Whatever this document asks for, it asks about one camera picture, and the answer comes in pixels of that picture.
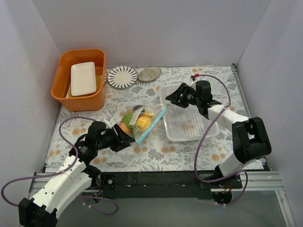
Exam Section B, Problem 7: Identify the peach toy fruit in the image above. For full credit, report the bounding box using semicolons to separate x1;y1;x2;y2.
119;122;132;135

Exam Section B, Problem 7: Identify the green toy pepper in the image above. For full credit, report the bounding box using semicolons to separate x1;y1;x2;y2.
123;113;133;128

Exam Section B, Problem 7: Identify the clear zip top bag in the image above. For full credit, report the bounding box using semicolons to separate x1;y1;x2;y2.
118;104;169;144

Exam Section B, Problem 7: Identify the yellow toy lemon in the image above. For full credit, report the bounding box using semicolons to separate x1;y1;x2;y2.
135;115;152;131

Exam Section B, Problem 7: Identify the yellow toy banana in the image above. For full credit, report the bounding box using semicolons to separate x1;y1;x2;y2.
144;107;158;118

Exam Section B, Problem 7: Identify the dark purple toy mangosteen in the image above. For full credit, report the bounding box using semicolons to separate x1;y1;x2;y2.
133;105;143;112

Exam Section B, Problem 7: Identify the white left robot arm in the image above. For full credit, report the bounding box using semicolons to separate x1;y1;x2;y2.
18;121;135;227

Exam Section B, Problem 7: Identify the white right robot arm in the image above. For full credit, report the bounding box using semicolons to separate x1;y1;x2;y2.
165;80;272;188

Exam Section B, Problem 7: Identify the white plastic perforated basket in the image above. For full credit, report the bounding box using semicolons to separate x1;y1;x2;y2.
159;85;211;142

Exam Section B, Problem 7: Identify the speckled grey stone plate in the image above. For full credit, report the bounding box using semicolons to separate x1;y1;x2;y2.
138;67;161;82

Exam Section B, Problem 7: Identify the black white striped plate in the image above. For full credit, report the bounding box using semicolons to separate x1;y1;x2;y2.
107;65;138;89

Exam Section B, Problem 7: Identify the white rectangular dish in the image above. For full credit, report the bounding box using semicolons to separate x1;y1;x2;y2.
71;62;97;96

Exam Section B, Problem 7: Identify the orange plastic tub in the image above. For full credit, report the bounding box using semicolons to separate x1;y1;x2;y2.
51;49;107;112

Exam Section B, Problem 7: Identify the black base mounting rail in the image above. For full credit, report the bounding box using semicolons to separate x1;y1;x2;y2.
81;169;270;201

